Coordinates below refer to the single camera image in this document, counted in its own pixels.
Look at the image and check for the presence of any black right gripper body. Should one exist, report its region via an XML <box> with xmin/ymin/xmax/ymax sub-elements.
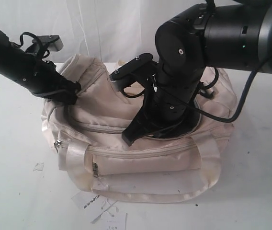
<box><xmin>140</xmin><ymin>88</ymin><xmax>196</xmax><ymax>139</ymax></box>

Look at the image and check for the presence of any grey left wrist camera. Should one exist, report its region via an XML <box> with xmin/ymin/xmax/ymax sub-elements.
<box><xmin>38</xmin><ymin>35</ymin><xmax>64</xmax><ymax>52</ymax></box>

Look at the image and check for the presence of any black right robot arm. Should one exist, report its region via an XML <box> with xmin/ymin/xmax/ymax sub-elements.
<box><xmin>113</xmin><ymin>0</ymin><xmax>272</xmax><ymax>145</ymax></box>

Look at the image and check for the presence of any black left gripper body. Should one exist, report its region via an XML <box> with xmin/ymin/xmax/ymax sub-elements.
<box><xmin>33</xmin><ymin>61</ymin><xmax>81</xmax><ymax>104</ymax></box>

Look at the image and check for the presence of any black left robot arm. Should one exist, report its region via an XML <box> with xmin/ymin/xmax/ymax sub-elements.
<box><xmin>0</xmin><ymin>30</ymin><xmax>81</xmax><ymax>104</ymax></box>

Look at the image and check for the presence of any clear plastic scrap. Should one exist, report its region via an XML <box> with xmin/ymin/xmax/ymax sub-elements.
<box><xmin>33</xmin><ymin>162</ymin><xmax>44</xmax><ymax>172</ymax></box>

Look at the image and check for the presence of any beige fabric duffel bag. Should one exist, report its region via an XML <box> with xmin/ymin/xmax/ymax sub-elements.
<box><xmin>42</xmin><ymin>54</ymin><xmax>234</xmax><ymax>203</ymax></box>

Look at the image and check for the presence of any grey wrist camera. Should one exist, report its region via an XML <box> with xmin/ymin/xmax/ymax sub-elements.
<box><xmin>38</xmin><ymin>35</ymin><xmax>64</xmax><ymax>52</ymax></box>
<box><xmin>109</xmin><ymin>53</ymin><xmax>158</xmax><ymax>92</ymax></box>

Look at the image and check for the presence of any white brand hang tag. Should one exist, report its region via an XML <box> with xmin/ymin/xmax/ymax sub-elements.
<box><xmin>71</xmin><ymin>191</ymin><xmax>107</xmax><ymax>211</ymax></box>

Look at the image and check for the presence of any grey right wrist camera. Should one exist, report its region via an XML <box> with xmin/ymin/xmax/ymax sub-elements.
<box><xmin>109</xmin><ymin>53</ymin><xmax>158</xmax><ymax>92</ymax></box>

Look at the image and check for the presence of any white square hang tag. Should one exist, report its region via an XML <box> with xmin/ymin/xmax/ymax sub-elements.
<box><xmin>94</xmin><ymin>208</ymin><xmax>127</xmax><ymax>230</ymax></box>

